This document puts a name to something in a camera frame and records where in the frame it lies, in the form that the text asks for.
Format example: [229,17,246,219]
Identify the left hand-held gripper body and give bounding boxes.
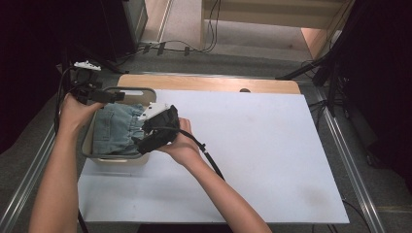
[69,60,103,105]

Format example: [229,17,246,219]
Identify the person's left hand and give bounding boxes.
[58,93,105,137]

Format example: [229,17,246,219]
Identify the white table cover sheet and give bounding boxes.
[77,89,351,225]

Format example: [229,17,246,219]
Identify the beige basket with grey rim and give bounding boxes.
[81,86,157,167]

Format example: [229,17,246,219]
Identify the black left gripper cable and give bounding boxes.
[52,66,89,233]

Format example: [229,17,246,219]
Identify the black tripod stand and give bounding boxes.
[276,0,356,117]

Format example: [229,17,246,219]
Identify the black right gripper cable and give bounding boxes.
[152,125,226,182]

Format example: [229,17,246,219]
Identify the light wooden shelf unit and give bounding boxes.
[199,0,355,60]

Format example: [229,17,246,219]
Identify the person's right hand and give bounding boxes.
[157,116,202,166]

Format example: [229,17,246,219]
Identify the light blue denim shorts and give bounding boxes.
[91,102,147,155]

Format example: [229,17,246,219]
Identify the black hanging cable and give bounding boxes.
[202,0,223,53]

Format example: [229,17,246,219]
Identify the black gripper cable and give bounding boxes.
[52,66,89,233]
[152,125,226,182]

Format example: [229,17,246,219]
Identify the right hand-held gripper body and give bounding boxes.
[137,102,181,155]

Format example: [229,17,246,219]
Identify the black floor cable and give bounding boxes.
[341,198,373,233]

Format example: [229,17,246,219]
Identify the aluminium floor rail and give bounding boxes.
[0,76,83,233]
[315,86,387,233]

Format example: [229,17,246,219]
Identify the black cabinet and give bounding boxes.
[100,0,149,63]

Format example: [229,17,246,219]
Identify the black metal stand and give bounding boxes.
[60,45,129,107]

